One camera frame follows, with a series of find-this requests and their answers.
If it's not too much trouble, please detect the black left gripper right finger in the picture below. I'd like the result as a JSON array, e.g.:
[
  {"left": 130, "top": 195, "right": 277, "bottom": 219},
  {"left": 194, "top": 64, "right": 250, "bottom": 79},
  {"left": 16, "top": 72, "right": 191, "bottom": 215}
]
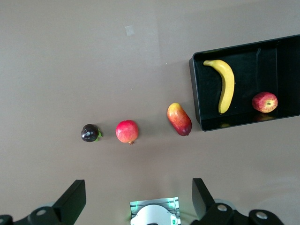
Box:
[{"left": 190, "top": 178, "right": 285, "bottom": 225}]

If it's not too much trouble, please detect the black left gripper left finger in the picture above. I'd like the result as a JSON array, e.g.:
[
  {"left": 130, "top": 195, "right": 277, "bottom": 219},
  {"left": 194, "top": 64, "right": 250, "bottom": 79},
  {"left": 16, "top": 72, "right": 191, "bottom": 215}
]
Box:
[{"left": 0, "top": 180, "right": 87, "bottom": 225}]

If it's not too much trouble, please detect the red yellow apple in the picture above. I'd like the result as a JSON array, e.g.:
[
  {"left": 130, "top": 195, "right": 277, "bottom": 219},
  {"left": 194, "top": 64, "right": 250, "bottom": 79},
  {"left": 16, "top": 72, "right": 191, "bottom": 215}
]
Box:
[{"left": 252, "top": 91, "right": 278, "bottom": 113}]

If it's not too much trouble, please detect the yellow banana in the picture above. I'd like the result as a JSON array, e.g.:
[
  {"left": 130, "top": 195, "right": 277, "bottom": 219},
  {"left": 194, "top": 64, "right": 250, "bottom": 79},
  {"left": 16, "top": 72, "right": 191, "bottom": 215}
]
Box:
[{"left": 202, "top": 59, "right": 235, "bottom": 114}]

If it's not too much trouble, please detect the black plastic box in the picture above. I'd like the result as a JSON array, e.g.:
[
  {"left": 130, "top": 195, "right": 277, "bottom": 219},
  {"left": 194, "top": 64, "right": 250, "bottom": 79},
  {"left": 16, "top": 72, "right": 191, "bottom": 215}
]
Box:
[{"left": 188, "top": 34, "right": 300, "bottom": 132}]

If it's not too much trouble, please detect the dark purple eggplant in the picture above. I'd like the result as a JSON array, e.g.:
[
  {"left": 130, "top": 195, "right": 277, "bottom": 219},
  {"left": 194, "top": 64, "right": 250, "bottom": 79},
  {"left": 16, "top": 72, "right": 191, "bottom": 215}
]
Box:
[{"left": 81, "top": 124, "right": 103, "bottom": 143}]

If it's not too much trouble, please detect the red yellow mango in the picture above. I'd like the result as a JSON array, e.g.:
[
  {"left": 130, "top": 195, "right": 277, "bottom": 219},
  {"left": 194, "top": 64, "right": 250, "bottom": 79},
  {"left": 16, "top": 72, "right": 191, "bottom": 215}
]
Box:
[{"left": 167, "top": 102, "right": 192, "bottom": 136}]

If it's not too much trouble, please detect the red pomegranate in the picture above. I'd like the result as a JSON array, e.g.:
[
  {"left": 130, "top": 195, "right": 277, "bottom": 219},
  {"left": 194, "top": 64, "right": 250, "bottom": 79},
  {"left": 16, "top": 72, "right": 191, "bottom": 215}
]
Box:
[{"left": 115, "top": 120, "right": 139, "bottom": 145}]

